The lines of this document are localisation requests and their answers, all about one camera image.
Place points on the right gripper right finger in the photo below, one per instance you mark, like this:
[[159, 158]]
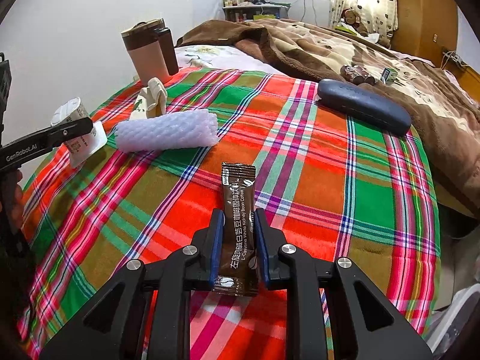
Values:
[[332, 301]]

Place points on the wooden headboard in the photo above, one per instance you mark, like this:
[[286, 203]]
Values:
[[468, 79]]

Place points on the wooden wardrobe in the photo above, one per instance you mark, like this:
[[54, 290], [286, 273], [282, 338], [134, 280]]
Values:
[[426, 28]]

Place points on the brown beige travel mug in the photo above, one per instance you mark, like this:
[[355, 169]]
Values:
[[150, 46]]

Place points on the teddy bear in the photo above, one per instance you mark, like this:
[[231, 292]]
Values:
[[352, 18]]

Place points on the small green box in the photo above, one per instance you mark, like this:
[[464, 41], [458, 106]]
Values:
[[389, 76]]

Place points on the dark wrapped item on blanket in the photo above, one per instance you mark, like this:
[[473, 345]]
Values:
[[357, 75]]

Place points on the brown fleece blanket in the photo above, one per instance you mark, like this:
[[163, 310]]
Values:
[[446, 118]]

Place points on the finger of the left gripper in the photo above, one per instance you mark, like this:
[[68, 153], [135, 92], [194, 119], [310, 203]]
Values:
[[43, 141]]

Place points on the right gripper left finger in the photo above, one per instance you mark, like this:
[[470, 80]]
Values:
[[143, 310]]

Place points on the person's left hand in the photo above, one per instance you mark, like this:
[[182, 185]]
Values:
[[12, 208]]

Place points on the white round trash bin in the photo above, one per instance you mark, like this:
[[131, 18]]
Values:
[[448, 324]]

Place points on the white floral bedsheet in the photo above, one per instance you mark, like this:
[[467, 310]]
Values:
[[220, 57]]

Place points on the plaid red green cloth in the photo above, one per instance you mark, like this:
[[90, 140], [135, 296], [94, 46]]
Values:
[[334, 186]]

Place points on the white foam net roll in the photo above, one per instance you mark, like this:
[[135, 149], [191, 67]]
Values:
[[178, 130]]

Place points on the dark blue glasses case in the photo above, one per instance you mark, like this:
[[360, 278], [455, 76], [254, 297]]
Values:
[[372, 108]]

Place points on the cluttered shelf desk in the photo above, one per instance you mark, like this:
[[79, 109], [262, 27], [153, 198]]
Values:
[[245, 10]]

